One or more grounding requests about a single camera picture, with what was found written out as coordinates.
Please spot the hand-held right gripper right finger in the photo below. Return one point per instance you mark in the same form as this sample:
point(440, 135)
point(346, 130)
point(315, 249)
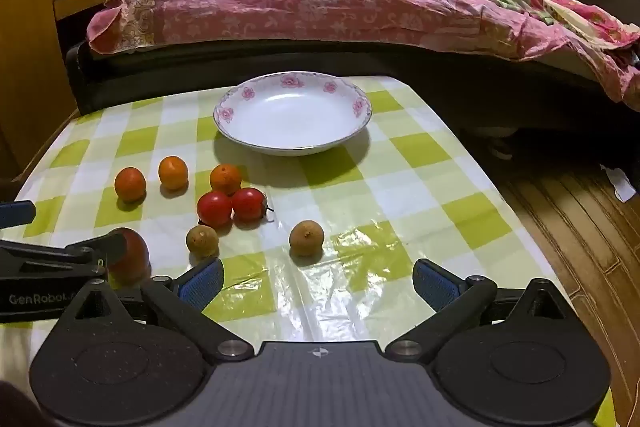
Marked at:
point(434, 285)

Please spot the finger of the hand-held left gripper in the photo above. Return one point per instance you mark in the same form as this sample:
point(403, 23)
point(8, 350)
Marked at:
point(60, 253)
point(17, 213)

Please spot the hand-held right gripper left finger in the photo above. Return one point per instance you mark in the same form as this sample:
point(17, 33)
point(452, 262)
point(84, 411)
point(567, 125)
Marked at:
point(202, 285)

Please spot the brown longan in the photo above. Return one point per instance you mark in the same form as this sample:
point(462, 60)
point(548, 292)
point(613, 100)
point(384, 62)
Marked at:
point(202, 240)
point(306, 238)

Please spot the dark red tomato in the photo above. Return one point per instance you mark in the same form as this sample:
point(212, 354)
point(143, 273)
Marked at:
point(132, 264)

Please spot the red cherry tomato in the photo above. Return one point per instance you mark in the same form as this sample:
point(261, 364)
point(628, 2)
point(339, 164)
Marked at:
point(248, 203)
point(214, 209)

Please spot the small orange mandarin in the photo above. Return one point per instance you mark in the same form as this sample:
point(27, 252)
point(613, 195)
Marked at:
point(225, 179)
point(173, 173)
point(130, 184)

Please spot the white floral rim plate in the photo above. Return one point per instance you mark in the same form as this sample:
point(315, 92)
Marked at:
point(295, 117)

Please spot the green checked tablecloth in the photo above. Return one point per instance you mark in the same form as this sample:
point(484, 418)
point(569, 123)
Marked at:
point(360, 207)

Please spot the wooden cabinet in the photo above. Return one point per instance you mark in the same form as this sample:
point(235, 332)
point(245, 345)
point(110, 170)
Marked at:
point(30, 57)

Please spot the white paper scrap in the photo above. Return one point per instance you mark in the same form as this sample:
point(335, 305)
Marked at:
point(620, 183)

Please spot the pink floral blanket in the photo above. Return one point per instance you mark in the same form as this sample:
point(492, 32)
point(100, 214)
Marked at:
point(325, 2)

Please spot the dark bed frame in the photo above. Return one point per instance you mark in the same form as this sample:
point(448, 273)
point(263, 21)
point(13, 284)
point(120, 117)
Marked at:
point(200, 67)

